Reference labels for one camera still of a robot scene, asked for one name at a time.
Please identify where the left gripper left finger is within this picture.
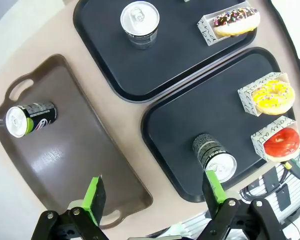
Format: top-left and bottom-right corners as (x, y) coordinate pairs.
(31, 174), (111, 240)

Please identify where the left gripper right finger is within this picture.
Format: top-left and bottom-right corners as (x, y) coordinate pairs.
(197, 169), (287, 240)

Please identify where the black Pepsi can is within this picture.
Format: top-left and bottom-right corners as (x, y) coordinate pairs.
(192, 133), (238, 183)
(119, 1), (160, 50)
(5, 101), (58, 138)

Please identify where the red-filled donut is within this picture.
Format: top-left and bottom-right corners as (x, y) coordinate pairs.
(250, 115), (300, 162)

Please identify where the red glazed donut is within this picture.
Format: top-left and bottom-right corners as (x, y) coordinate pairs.
(263, 127), (300, 163)

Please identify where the yellow sprinkled donut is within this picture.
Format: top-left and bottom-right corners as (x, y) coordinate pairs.
(251, 79), (296, 116)

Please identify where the chocolate sprinkled donut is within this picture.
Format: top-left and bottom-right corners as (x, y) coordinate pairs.
(212, 6), (261, 37)

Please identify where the black plastic serving tray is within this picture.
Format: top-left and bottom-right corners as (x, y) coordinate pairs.
(73, 0), (258, 103)
(140, 46), (297, 203)

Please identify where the white slotted base panel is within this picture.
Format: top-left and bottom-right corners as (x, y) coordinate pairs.
(179, 142), (300, 240)

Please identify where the black plug with green label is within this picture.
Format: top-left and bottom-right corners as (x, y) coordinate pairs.
(281, 157), (300, 180)

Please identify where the white paper sheet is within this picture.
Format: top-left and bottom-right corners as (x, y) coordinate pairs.
(269, 0), (300, 103)

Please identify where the brown plastic tray with handles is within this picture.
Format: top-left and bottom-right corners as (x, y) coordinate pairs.
(0, 53), (154, 230)

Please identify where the black mounting bracket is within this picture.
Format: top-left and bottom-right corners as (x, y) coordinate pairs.
(276, 184), (292, 211)
(262, 169), (281, 188)

